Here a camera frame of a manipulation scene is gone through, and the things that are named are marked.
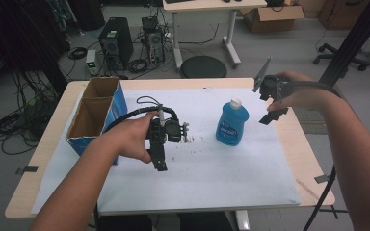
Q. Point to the white desk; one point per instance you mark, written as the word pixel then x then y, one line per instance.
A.
pixel 205 5

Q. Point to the person's leg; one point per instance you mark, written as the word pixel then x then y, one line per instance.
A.
pixel 205 222
pixel 125 223

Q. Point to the black metal stand beam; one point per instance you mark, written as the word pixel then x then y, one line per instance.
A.
pixel 353 38

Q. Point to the black curtain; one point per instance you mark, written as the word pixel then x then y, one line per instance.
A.
pixel 19 32

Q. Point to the light wooden table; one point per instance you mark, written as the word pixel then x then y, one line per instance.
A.
pixel 189 82

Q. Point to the blue bottle with white cap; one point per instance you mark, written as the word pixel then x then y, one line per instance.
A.
pixel 231 128

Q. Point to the grey tape piece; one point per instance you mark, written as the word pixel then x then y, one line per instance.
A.
pixel 322 178
pixel 29 168

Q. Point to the open brown cardboard box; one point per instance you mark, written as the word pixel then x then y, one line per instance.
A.
pixel 269 20

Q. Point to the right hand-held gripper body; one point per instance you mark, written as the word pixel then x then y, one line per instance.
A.
pixel 272 87

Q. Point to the grey open computer tower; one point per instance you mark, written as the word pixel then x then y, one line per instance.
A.
pixel 155 43

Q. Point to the white unit with green display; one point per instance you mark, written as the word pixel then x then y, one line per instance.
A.
pixel 91 62

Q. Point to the grey floor mat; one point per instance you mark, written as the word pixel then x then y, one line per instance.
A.
pixel 311 123

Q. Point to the black computer tower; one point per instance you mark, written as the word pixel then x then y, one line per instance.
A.
pixel 117 41

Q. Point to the round black stool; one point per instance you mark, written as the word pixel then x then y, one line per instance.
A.
pixel 203 67

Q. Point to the person's right leg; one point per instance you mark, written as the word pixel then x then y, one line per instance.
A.
pixel 205 222

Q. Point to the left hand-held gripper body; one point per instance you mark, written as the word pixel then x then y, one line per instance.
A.
pixel 170 130

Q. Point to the white table sheet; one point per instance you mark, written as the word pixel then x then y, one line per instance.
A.
pixel 205 176

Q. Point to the person's left leg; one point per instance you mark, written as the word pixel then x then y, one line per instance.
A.
pixel 125 223

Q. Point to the closed brown cardboard box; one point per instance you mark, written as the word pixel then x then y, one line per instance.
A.
pixel 340 16

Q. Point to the small black device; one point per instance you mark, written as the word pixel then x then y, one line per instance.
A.
pixel 149 23

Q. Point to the blue cardboard box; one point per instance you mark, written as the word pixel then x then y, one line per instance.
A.
pixel 118 102

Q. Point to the black office chair base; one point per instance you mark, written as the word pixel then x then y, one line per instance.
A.
pixel 334 54

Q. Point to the person's right hand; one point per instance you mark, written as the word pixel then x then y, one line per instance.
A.
pixel 305 96

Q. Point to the person's left hand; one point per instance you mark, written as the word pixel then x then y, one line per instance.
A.
pixel 126 136

